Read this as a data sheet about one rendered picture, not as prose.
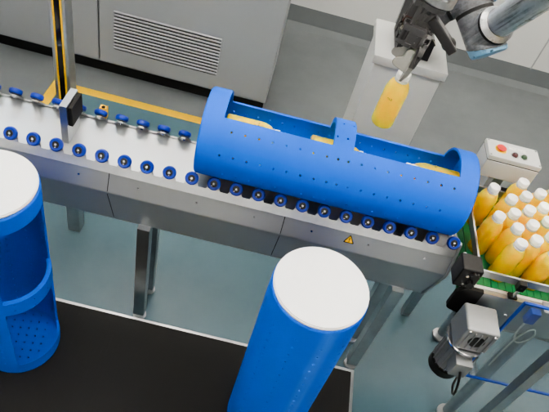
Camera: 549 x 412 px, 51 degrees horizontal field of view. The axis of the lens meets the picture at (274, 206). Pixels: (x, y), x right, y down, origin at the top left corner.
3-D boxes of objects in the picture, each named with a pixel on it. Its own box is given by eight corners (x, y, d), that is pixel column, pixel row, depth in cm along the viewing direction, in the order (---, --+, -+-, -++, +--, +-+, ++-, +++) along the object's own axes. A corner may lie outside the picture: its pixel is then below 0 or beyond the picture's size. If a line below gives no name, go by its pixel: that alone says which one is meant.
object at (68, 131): (73, 123, 200) (70, 87, 189) (84, 127, 200) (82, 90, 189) (61, 141, 193) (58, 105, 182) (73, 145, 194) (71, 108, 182)
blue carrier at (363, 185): (208, 132, 207) (218, 68, 186) (441, 191, 212) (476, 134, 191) (189, 189, 188) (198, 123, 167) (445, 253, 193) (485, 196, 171)
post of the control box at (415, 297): (401, 307, 293) (495, 167, 221) (408, 310, 293) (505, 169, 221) (401, 314, 290) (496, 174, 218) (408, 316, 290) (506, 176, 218)
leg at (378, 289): (345, 330, 277) (390, 251, 231) (357, 333, 277) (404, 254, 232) (345, 341, 273) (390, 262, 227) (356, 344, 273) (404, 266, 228)
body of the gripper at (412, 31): (393, 32, 153) (415, -11, 145) (422, 44, 154) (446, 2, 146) (394, 44, 147) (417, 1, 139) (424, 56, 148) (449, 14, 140)
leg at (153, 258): (144, 283, 272) (150, 192, 227) (156, 285, 272) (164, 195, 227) (140, 293, 268) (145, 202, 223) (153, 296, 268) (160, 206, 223)
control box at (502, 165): (474, 157, 222) (486, 136, 215) (523, 169, 223) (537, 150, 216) (477, 174, 215) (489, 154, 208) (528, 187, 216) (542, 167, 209)
